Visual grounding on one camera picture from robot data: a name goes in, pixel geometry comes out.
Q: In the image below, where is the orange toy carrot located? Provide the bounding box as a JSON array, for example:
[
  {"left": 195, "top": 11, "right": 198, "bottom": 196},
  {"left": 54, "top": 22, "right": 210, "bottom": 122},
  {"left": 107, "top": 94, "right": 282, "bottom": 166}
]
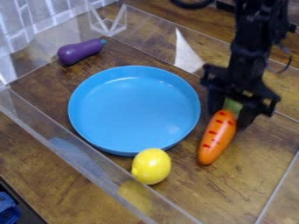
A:
[{"left": 198, "top": 98, "right": 243, "bottom": 165}]

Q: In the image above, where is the blue object at corner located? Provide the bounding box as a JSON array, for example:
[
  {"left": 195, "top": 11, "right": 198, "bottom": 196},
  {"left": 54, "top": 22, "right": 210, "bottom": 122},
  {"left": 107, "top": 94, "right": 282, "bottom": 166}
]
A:
[{"left": 0, "top": 192, "right": 22, "bottom": 224}]

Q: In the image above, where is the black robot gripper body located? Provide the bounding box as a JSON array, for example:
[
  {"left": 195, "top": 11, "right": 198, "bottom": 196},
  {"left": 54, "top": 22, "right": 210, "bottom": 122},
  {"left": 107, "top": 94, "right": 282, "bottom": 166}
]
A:
[{"left": 200, "top": 44, "right": 281, "bottom": 116}]

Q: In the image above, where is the blue round plate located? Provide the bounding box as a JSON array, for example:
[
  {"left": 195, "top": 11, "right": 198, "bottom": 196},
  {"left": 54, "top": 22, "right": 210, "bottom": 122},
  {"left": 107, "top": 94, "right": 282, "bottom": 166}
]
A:
[{"left": 68, "top": 66, "right": 202, "bottom": 157}]

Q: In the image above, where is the purple toy eggplant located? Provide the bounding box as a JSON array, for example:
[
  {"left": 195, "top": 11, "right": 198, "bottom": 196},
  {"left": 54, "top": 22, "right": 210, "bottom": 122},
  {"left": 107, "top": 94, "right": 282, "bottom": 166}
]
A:
[{"left": 58, "top": 38, "right": 107, "bottom": 66}]

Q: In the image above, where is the yellow toy lemon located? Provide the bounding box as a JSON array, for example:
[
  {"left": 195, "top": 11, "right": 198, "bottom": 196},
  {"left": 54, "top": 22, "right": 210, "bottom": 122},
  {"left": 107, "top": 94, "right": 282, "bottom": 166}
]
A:
[{"left": 131, "top": 148, "right": 172, "bottom": 185}]

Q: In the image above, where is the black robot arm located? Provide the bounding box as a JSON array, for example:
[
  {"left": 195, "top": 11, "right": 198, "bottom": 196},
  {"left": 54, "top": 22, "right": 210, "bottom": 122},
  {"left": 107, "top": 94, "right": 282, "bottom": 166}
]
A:
[{"left": 200, "top": 0, "right": 290, "bottom": 129}]

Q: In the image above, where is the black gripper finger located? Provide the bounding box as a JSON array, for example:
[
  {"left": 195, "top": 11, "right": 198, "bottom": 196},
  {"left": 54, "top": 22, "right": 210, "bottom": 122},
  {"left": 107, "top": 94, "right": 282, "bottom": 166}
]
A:
[
  {"left": 238, "top": 101, "right": 263, "bottom": 130},
  {"left": 208, "top": 87, "right": 226, "bottom": 114}
]

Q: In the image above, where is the clear acrylic enclosure wall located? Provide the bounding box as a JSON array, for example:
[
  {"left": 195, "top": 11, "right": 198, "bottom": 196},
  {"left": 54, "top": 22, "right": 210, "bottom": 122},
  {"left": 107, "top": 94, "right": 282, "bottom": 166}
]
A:
[{"left": 0, "top": 0, "right": 299, "bottom": 224}]

